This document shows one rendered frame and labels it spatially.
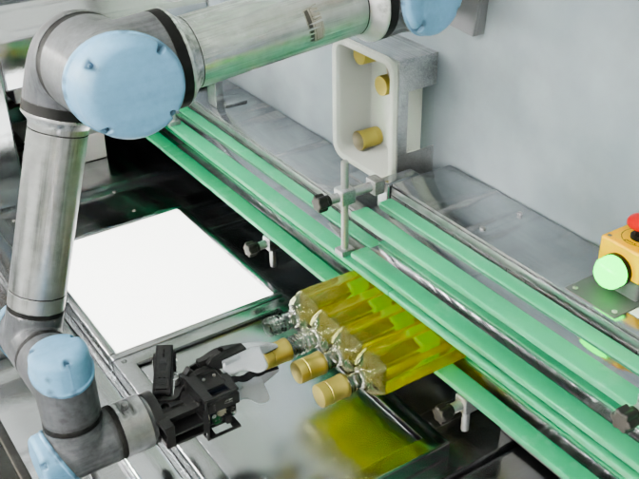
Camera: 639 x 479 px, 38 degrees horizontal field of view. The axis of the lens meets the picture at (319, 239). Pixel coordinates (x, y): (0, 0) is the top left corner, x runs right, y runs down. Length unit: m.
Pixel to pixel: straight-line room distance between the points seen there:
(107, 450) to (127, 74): 0.49
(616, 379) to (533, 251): 0.26
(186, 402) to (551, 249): 0.55
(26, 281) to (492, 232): 0.65
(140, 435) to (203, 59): 0.50
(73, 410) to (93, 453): 0.08
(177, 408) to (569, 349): 0.52
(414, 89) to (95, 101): 0.66
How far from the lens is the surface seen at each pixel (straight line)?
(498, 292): 1.28
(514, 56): 1.40
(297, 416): 1.45
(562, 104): 1.35
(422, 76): 1.52
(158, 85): 1.02
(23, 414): 1.60
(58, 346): 1.18
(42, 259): 1.22
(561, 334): 1.21
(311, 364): 1.32
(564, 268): 1.30
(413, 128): 1.55
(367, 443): 1.41
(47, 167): 1.18
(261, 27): 1.10
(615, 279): 1.23
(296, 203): 1.67
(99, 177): 2.26
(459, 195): 1.46
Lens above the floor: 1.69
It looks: 28 degrees down
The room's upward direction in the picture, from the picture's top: 110 degrees counter-clockwise
